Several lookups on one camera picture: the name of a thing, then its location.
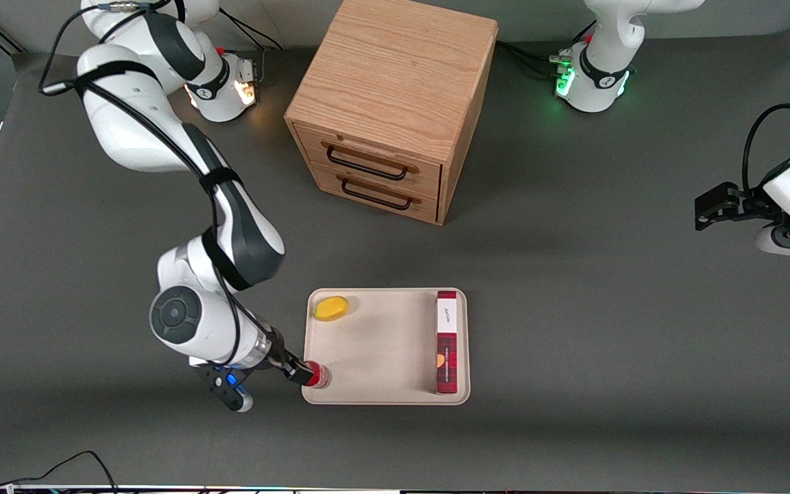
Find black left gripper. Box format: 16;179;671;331
694;181;781;232

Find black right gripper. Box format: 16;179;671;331
256;328;315;387

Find red coke bottle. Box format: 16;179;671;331
303;361;333;390

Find beige rectangular tray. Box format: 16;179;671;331
301;287;471;406

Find yellow lemon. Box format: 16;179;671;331
313;296;351;322

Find red plaid carton box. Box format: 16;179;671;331
435;290;459;395

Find plain wooden drawer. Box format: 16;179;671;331
308;161;440;224

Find wooden drawer with notch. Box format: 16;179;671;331
293;122;443;200

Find wooden drawer cabinet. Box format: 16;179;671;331
284;0;499;226

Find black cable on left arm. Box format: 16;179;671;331
742;64;790;200

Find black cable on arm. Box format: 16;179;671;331
38;0;246;366
742;64;790;200

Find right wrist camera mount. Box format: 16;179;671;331
189;357;256;414

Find short black drawer handle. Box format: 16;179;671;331
341;176;414;211

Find long black drawer handle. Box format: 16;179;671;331
326;143;412;183

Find thin black loose cable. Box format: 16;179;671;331
0;450;119;492

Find black cables at left base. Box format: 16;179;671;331
496;21;598;82

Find black cables at base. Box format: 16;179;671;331
496;21;598;82
217;8;285;86

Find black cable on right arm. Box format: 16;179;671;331
38;0;246;366

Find black cables at right base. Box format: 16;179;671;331
217;8;285;86

